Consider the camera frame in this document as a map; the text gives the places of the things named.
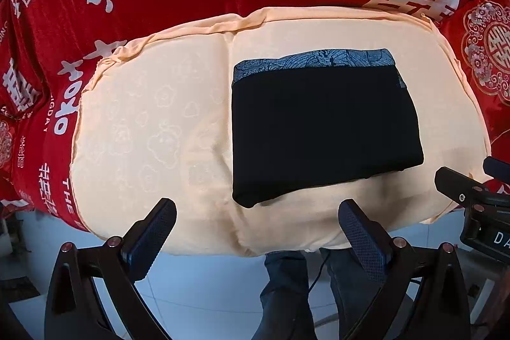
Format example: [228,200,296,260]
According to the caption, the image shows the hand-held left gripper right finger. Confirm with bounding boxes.
[338,199,473,340]

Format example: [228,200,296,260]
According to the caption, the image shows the red ornamented pillow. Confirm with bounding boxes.
[439,0,510,141]

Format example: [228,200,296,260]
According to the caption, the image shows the dark furniture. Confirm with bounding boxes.
[0,200,42,303]

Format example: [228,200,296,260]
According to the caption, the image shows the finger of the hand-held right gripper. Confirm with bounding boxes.
[434,166,487,207]
[483,156,510,183]

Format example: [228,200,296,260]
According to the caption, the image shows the black cable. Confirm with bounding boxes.
[308,249,332,295]

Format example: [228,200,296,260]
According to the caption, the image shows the cream patterned blanket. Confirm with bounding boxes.
[69,5,492,257]

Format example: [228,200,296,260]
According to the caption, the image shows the black pants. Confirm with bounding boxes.
[231,47,425,209]

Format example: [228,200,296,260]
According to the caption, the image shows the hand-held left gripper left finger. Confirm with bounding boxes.
[44,198,178,340]

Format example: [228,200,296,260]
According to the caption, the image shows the person's right leg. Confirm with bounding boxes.
[318,248,361,340]

